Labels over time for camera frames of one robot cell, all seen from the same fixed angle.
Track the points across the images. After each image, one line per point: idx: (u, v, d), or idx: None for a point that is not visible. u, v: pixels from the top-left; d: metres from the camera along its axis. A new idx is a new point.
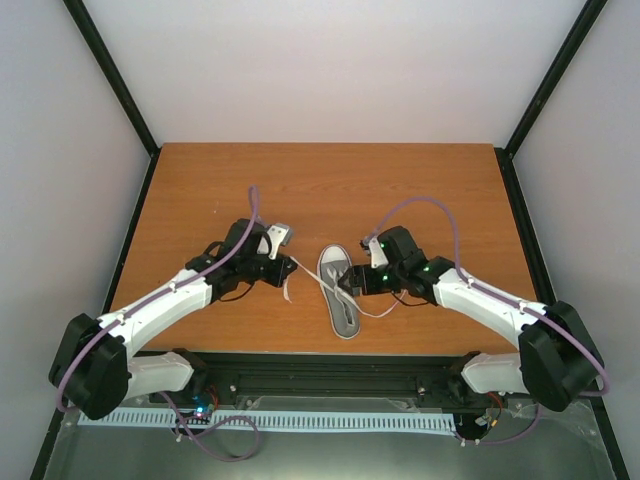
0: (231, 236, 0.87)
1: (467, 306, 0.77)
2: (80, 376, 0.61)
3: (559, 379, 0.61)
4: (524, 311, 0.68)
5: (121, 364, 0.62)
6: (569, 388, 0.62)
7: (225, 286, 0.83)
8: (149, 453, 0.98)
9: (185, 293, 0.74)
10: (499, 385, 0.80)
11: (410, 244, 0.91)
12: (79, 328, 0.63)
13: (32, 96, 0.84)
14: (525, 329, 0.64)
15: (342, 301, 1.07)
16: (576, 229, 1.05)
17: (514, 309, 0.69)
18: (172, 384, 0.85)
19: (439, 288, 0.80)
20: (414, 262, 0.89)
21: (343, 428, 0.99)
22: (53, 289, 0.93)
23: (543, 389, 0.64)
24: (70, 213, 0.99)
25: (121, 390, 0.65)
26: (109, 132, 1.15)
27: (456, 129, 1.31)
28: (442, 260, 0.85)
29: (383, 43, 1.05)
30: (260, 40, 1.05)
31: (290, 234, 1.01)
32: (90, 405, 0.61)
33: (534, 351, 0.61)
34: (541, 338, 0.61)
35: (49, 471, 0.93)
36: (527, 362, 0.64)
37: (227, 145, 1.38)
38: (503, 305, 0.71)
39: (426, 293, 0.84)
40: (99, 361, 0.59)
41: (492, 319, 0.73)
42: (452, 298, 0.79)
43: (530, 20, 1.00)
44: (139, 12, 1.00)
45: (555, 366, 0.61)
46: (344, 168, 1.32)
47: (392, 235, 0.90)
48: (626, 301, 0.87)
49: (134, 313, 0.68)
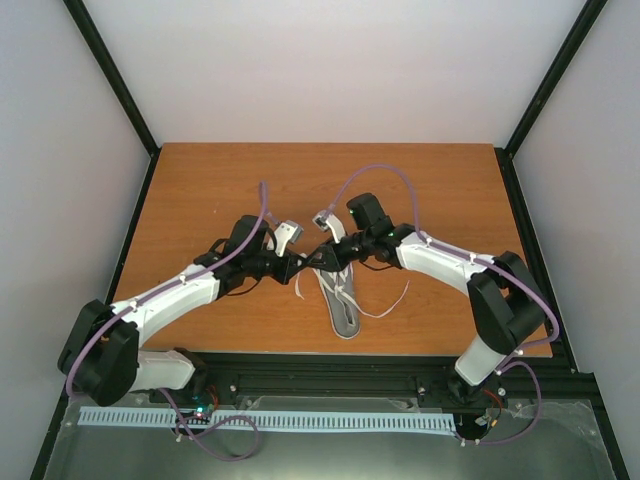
0: (236, 233, 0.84)
1: (426, 264, 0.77)
2: (91, 363, 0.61)
3: (506, 323, 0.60)
4: (475, 262, 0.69)
5: (133, 348, 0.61)
6: (518, 333, 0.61)
7: (232, 283, 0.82)
8: (149, 453, 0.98)
9: (194, 285, 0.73)
10: (483, 366, 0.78)
11: (378, 211, 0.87)
12: (92, 314, 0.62)
13: (32, 95, 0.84)
14: (473, 277, 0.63)
15: (343, 301, 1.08)
16: (576, 228, 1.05)
17: (465, 261, 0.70)
18: (173, 381, 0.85)
19: (402, 250, 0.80)
20: (381, 229, 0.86)
21: (343, 428, 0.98)
22: (52, 287, 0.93)
23: (494, 337, 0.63)
24: (70, 211, 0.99)
25: (131, 374, 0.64)
26: (109, 131, 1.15)
27: (456, 129, 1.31)
28: (407, 226, 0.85)
29: (382, 42, 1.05)
30: (259, 40, 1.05)
31: (301, 232, 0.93)
32: (99, 393, 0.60)
33: (481, 295, 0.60)
34: (488, 282, 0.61)
35: (49, 471, 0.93)
36: (477, 309, 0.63)
37: (227, 146, 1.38)
38: (455, 259, 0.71)
39: (391, 258, 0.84)
40: (112, 351, 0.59)
41: (447, 275, 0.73)
42: (414, 260, 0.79)
43: (529, 19, 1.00)
44: (139, 11, 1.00)
45: (502, 310, 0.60)
46: (344, 168, 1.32)
47: (359, 203, 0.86)
48: (626, 300, 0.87)
49: (146, 301, 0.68)
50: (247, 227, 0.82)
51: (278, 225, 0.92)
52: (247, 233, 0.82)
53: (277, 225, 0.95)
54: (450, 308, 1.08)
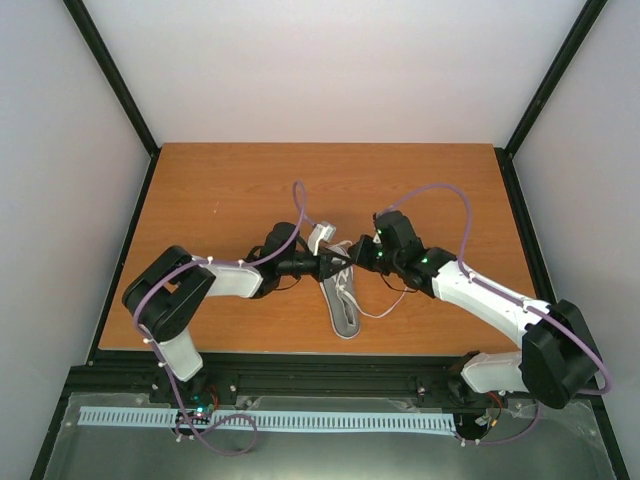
0: (268, 242, 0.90)
1: (468, 301, 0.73)
2: (161, 298, 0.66)
3: (559, 378, 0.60)
4: (528, 310, 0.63)
5: (205, 292, 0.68)
6: (570, 387, 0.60)
7: (267, 289, 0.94)
8: (148, 453, 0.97)
9: (247, 271, 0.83)
10: (500, 384, 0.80)
11: (409, 233, 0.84)
12: (177, 253, 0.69)
13: (33, 93, 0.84)
14: (527, 329, 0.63)
15: (344, 300, 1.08)
16: (577, 227, 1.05)
17: (518, 307, 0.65)
18: (181, 369, 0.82)
19: (438, 282, 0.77)
20: (411, 252, 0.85)
21: (343, 428, 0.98)
22: (52, 285, 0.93)
23: (545, 388, 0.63)
24: (69, 209, 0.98)
25: (184, 321, 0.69)
26: (109, 129, 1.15)
27: (456, 129, 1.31)
28: (441, 251, 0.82)
29: (383, 44, 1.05)
30: (260, 42, 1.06)
31: (331, 231, 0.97)
32: (160, 325, 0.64)
33: (537, 350, 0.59)
34: (544, 336, 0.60)
35: (49, 472, 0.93)
36: (529, 361, 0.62)
37: (227, 145, 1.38)
38: (506, 303, 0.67)
39: (423, 285, 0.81)
40: (192, 283, 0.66)
41: (491, 315, 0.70)
42: (453, 294, 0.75)
43: (529, 21, 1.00)
44: (140, 12, 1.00)
45: (557, 365, 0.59)
46: (343, 168, 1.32)
47: (391, 224, 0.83)
48: (626, 298, 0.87)
49: (217, 264, 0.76)
50: (279, 242, 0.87)
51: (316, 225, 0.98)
52: (278, 246, 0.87)
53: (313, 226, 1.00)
54: (450, 308, 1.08)
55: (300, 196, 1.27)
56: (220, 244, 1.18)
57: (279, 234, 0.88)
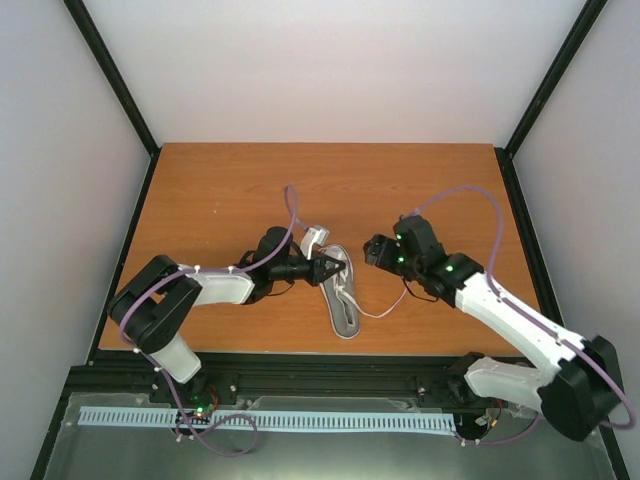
0: (261, 247, 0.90)
1: (493, 318, 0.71)
2: (147, 309, 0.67)
3: (586, 414, 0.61)
4: (561, 343, 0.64)
5: (190, 302, 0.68)
6: (592, 422, 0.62)
7: (259, 295, 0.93)
8: (148, 453, 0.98)
9: (239, 277, 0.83)
10: (504, 392, 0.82)
11: (430, 238, 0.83)
12: (162, 264, 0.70)
13: (33, 94, 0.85)
14: (561, 365, 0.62)
15: (343, 300, 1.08)
16: (577, 227, 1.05)
17: (552, 340, 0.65)
18: (178, 373, 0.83)
19: (464, 295, 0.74)
20: (432, 258, 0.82)
21: (343, 428, 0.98)
22: (52, 285, 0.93)
23: (565, 418, 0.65)
24: (69, 209, 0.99)
25: (170, 332, 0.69)
26: (109, 130, 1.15)
27: (456, 129, 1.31)
28: (465, 257, 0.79)
29: (382, 44, 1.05)
30: (260, 43, 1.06)
31: (325, 234, 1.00)
32: (146, 336, 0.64)
33: (569, 389, 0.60)
34: (577, 375, 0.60)
35: (49, 471, 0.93)
36: (555, 393, 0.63)
37: (227, 146, 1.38)
38: (539, 333, 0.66)
39: (446, 293, 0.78)
40: (177, 293, 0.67)
41: (519, 340, 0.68)
42: (477, 308, 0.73)
43: (529, 20, 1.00)
44: (140, 12, 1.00)
45: (586, 403, 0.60)
46: (343, 168, 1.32)
47: (413, 229, 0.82)
48: (627, 298, 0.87)
49: (205, 272, 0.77)
50: (272, 246, 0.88)
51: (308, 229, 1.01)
52: (270, 251, 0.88)
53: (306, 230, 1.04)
54: (450, 308, 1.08)
55: (291, 198, 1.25)
56: (219, 245, 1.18)
57: (272, 239, 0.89)
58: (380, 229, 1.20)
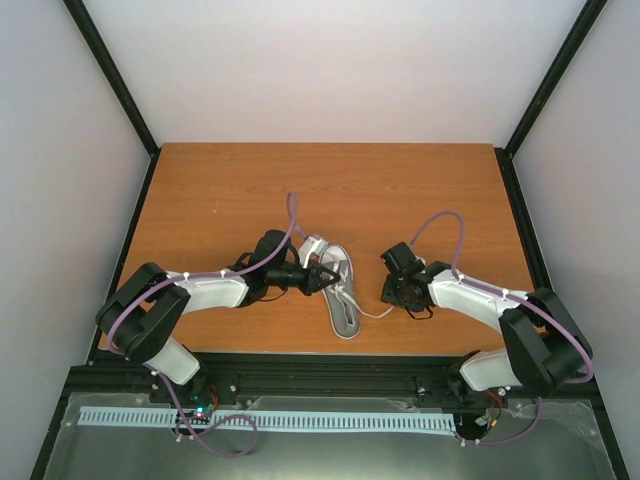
0: (259, 249, 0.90)
1: (458, 300, 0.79)
2: (135, 319, 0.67)
3: (542, 362, 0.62)
4: (507, 297, 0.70)
5: (179, 311, 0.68)
6: (555, 373, 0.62)
7: (255, 296, 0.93)
8: (148, 453, 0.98)
9: (231, 281, 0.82)
10: (496, 379, 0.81)
11: (408, 254, 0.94)
12: (149, 273, 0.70)
13: (32, 94, 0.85)
14: (506, 312, 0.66)
15: (343, 301, 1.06)
16: (576, 227, 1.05)
17: (498, 297, 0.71)
18: (177, 374, 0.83)
19: (433, 287, 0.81)
20: (412, 269, 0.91)
21: (343, 428, 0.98)
22: (52, 284, 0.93)
23: (530, 375, 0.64)
24: (69, 209, 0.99)
25: (161, 342, 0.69)
26: (109, 129, 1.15)
27: (456, 129, 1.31)
28: (440, 263, 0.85)
29: (382, 44, 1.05)
30: (260, 43, 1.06)
31: (322, 245, 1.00)
32: (133, 347, 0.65)
33: (514, 332, 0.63)
34: (521, 320, 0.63)
35: (49, 471, 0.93)
36: (511, 345, 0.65)
37: (227, 146, 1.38)
38: (488, 295, 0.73)
39: (423, 294, 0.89)
40: (164, 303, 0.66)
41: (478, 309, 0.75)
42: (445, 296, 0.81)
43: (529, 20, 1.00)
44: (141, 13, 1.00)
45: (537, 348, 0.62)
46: (344, 169, 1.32)
47: (389, 249, 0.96)
48: (626, 298, 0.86)
49: (196, 278, 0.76)
50: (271, 247, 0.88)
51: (308, 239, 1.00)
52: (268, 253, 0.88)
53: (305, 239, 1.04)
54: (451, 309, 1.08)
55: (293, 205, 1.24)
56: (219, 245, 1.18)
57: (270, 240, 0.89)
58: (381, 229, 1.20)
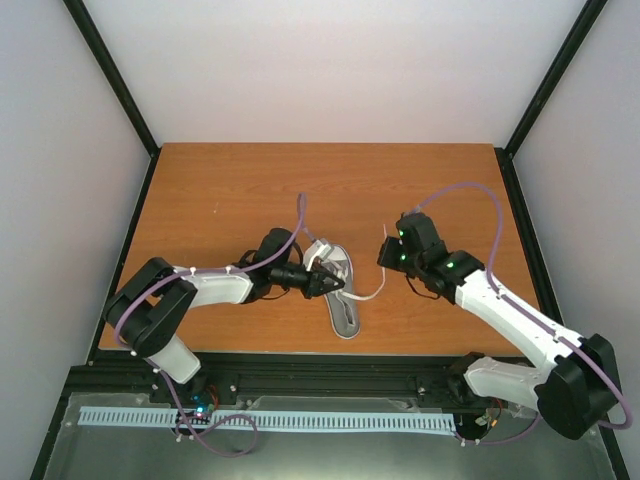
0: (264, 246, 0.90)
1: (491, 315, 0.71)
2: (143, 314, 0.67)
3: (581, 412, 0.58)
4: (559, 340, 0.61)
5: (186, 304, 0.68)
6: (588, 420, 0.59)
7: (258, 293, 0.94)
8: (148, 453, 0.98)
9: (236, 277, 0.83)
10: (503, 392, 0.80)
11: (432, 235, 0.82)
12: (156, 267, 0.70)
13: (33, 94, 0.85)
14: (558, 362, 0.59)
15: (343, 301, 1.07)
16: (576, 227, 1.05)
17: (548, 336, 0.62)
18: (178, 374, 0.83)
19: (463, 292, 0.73)
20: (433, 255, 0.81)
21: (343, 428, 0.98)
22: (52, 284, 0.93)
23: (559, 415, 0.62)
24: (68, 208, 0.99)
25: (168, 336, 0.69)
26: (109, 129, 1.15)
27: (457, 129, 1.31)
28: (466, 256, 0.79)
29: (383, 43, 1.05)
30: (261, 43, 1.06)
31: (328, 249, 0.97)
32: (141, 340, 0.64)
33: (564, 385, 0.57)
34: (573, 372, 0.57)
35: (49, 471, 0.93)
36: (551, 390, 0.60)
37: (227, 146, 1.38)
38: (535, 329, 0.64)
39: (446, 290, 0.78)
40: (171, 297, 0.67)
41: (517, 336, 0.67)
42: (476, 305, 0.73)
43: (529, 20, 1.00)
44: (141, 13, 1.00)
45: (581, 401, 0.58)
46: (344, 169, 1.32)
47: (414, 225, 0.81)
48: (626, 298, 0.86)
49: (202, 273, 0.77)
50: (277, 244, 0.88)
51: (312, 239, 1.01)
52: (274, 251, 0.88)
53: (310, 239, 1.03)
54: (451, 308, 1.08)
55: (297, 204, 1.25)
56: (219, 245, 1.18)
57: (274, 238, 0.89)
58: (381, 229, 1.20)
